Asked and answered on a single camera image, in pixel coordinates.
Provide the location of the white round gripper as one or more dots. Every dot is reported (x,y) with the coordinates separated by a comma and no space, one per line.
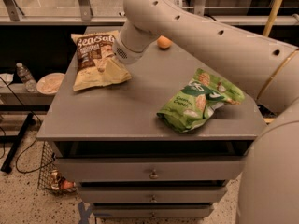
(125,53)

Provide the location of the brown sea salt chip bag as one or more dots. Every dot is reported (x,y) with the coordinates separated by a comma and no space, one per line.
(97,63)

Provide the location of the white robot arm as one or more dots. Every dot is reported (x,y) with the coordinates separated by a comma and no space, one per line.
(266,69)

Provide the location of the green coconut crunch snack bag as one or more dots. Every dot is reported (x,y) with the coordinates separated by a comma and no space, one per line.
(196,103)

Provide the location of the orange fruit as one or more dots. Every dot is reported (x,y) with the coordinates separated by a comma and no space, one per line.
(163,42)

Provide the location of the grey drawer cabinet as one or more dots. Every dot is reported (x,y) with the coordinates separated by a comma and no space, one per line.
(120,121)

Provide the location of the clear plastic water bottle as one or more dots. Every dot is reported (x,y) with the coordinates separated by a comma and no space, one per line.
(26,77)

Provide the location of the metal railing with posts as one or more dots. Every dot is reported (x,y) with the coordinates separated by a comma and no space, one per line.
(78,12)

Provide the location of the top grey drawer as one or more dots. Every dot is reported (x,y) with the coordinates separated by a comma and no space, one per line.
(150,169)

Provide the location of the grey drawer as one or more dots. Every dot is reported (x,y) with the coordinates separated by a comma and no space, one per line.
(151,194)
(152,211)
(150,169)

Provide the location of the middle grey drawer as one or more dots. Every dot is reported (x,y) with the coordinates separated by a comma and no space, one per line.
(151,194)

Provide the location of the bottom grey drawer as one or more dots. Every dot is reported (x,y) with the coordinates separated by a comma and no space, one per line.
(152,211)

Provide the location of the black wire basket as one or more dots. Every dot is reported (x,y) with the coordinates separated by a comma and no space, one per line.
(50,178)

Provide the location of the yellow ladder frame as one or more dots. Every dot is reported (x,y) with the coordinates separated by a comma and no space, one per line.
(271,18)

